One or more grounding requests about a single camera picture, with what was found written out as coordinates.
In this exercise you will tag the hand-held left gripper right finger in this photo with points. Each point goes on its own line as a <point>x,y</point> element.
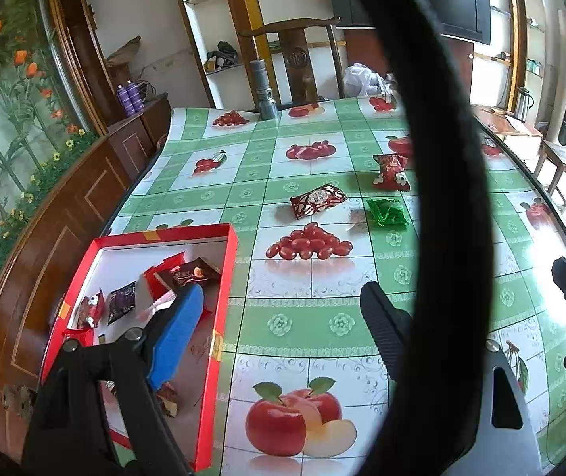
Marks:
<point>382,322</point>

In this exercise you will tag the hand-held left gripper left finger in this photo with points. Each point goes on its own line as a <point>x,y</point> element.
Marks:
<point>176,337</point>

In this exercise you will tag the red cardboard box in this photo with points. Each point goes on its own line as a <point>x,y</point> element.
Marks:
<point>198,357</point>

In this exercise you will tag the dark purple snack packet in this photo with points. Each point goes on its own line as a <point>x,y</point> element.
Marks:
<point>121,303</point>

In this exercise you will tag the dark red brown snack packet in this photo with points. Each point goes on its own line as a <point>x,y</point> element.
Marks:
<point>169,401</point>

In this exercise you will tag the green fruit-print tablecloth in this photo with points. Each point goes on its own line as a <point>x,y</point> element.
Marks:
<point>312,282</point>

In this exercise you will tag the small red snack packet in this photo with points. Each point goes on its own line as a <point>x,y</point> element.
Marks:
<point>89,310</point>

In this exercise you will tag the green snack packet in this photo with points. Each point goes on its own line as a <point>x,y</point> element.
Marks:
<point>387,212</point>

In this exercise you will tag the wooden stool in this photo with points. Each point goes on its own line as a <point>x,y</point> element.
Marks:
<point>563,163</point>

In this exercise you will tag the brown white patterned snack packet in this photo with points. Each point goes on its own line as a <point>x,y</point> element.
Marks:
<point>317,200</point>

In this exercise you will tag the wooden cabinet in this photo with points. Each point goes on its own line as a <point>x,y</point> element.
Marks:
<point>64,238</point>

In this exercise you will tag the wooden side table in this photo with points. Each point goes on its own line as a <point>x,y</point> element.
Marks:
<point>508,129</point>

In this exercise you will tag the metal kettle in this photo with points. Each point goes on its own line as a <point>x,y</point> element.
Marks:
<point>523,102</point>

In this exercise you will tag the white plastic bag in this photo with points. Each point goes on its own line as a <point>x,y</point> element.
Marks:
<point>364,79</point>

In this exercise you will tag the purple bottle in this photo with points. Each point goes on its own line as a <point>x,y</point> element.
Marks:
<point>135,95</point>
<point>124,99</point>

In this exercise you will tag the grey flashlight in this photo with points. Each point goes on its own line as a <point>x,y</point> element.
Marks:
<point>264,89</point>

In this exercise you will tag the wooden chair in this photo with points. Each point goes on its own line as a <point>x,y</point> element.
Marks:
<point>302,59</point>

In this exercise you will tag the dark bag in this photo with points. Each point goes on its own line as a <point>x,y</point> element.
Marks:
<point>223,54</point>

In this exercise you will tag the brown paper bag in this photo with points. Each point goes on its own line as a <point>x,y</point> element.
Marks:
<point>124,52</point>

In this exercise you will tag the black television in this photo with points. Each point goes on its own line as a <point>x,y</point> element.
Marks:
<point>461,0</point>

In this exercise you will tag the white shelf unit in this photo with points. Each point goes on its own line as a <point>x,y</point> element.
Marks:
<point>213,25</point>

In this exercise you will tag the flower wall mural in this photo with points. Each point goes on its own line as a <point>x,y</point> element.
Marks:
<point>10,134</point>

